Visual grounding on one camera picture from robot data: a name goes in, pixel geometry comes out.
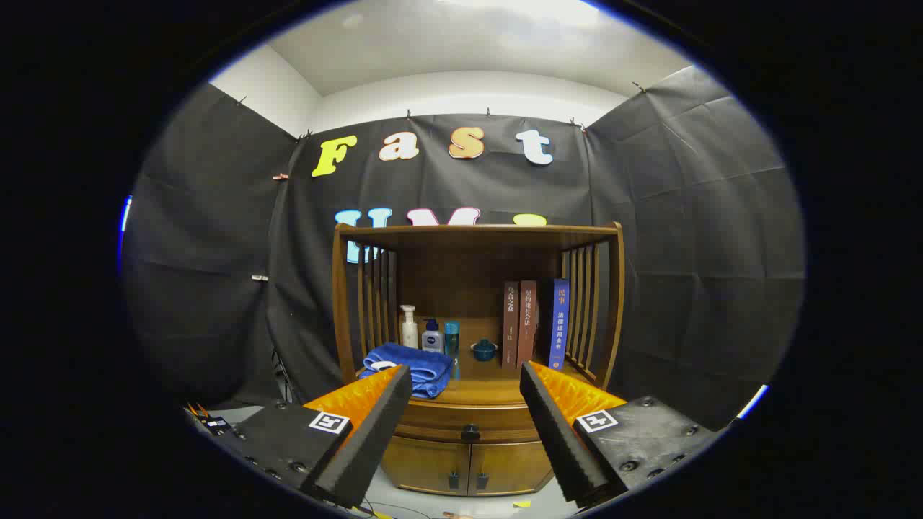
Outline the folded blue towel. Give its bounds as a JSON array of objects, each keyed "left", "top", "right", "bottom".
[{"left": 359, "top": 342, "right": 454, "bottom": 399}]

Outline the wooden countertop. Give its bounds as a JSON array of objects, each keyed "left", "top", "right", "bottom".
[{"left": 358, "top": 346, "right": 603, "bottom": 406}]

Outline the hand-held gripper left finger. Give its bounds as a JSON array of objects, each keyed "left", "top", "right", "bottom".
[{"left": 189, "top": 364, "right": 414, "bottom": 509}]

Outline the wooden drawer with black knob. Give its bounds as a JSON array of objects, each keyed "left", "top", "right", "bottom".
[{"left": 395, "top": 400, "right": 542, "bottom": 444}]

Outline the dark brown book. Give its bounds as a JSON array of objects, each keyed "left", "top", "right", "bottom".
[{"left": 502, "top": 281, "right": 520, "bottom": 371}]

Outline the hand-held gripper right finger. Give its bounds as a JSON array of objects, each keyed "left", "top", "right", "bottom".
[{"left": 519, "top": 360, "right": 724, "bottom": 509}]

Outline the wooden cabinet door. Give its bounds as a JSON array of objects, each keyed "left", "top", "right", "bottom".
[
  {"left": 469, "top": 441, "right": 555, "bottom": 497},
  {"left": 382, "top": 436, "right": 471, "bottom": 497}
]

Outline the black tripod stand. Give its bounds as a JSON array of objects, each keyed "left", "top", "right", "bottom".
[{"left": 270, "top": 348, "right": 298, "bottom": 404}]

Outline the blue book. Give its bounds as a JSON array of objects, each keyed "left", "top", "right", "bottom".
[{"left": 542, "top": 278, "right": 570, "bottom": 371}]

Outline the wooden cabinet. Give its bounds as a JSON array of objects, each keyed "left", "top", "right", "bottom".
[{"left": 332, "top": 221, "right": 626, "bottom": 498}]

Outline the reddish brown book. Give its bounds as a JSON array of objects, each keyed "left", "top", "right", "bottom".
[{"left": 518, "top": 280, "right": 538, "bottom": 368}]

